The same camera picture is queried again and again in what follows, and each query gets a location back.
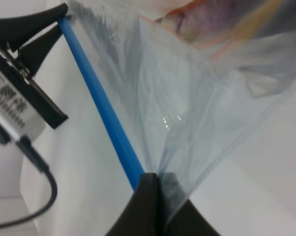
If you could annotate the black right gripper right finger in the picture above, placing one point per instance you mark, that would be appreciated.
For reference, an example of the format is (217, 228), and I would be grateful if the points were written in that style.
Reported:
(178, 216)

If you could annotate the clear zip bag blue seal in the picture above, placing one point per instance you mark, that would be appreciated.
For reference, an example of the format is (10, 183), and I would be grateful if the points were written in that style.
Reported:
(185, 110)

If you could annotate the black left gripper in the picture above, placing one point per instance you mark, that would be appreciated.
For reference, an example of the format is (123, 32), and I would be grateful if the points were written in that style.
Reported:
(14, 33)

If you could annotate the yellow pear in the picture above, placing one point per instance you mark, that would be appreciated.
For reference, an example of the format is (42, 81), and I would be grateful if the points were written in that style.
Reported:
(256, 22)

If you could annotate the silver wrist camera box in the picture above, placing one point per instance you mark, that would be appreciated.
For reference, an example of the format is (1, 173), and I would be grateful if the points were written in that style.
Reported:
(17, 116)

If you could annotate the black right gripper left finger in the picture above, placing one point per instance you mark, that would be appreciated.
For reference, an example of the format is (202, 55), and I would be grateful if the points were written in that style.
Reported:
(142, 216)

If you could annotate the dark purple eggplant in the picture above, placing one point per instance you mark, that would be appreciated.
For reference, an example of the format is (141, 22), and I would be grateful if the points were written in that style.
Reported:
(213, 26)

